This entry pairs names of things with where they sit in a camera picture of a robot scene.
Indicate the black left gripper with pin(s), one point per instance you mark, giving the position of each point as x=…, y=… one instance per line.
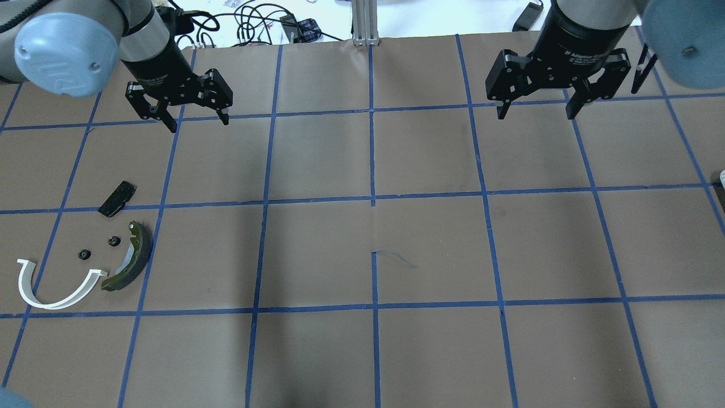
x=160, y=67

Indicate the aluminium frame post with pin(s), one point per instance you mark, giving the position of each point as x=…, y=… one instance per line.
x=365, y=22

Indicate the black brake pad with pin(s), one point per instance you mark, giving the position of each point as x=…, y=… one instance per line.
x=117, y=199

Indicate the white curved plastic bracket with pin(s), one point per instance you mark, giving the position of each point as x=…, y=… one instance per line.
x=52, y=300

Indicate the green curved brake shoe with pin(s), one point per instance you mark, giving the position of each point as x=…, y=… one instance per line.
x=136, y=258

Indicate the black power adapter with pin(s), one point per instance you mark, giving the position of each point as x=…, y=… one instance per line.
x=528, y=16

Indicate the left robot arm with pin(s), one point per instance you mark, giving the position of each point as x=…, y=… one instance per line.
x=72, y=48

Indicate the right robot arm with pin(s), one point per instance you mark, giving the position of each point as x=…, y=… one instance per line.
x=686, y=37

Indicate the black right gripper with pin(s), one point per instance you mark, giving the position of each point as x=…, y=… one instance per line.
x=572, y=37

